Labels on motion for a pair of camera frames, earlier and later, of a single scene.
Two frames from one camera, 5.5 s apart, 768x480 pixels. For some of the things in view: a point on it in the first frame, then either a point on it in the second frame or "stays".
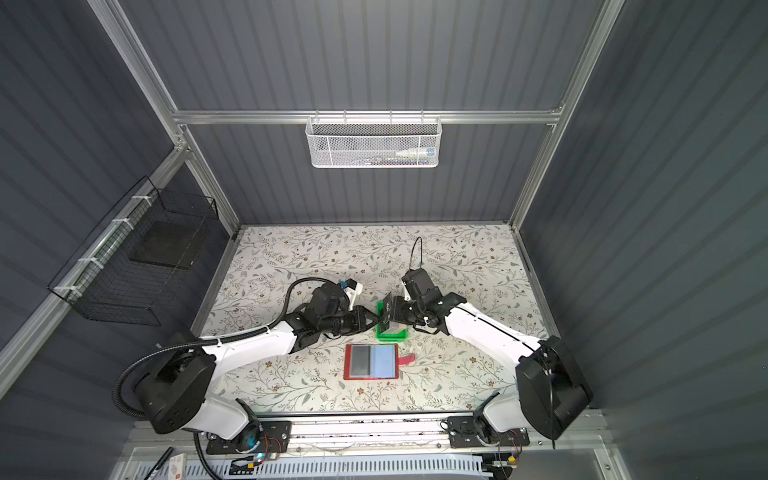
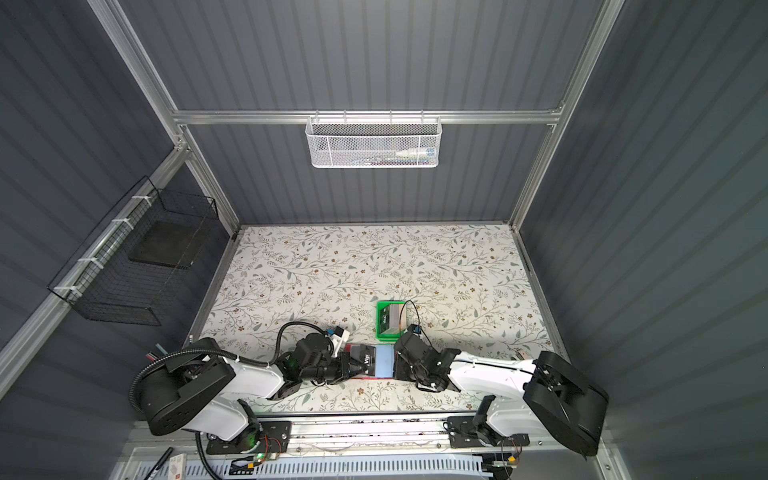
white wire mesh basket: (373, 142) stays
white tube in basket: (417, 152) stays
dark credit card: (389, 308) to (366, 354)
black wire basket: (131, 269) stays
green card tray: (398, 336) stays
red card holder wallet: (373, 361) stays
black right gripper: (400, 300) to (399, 374)
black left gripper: (361, 324) to (344, 368)
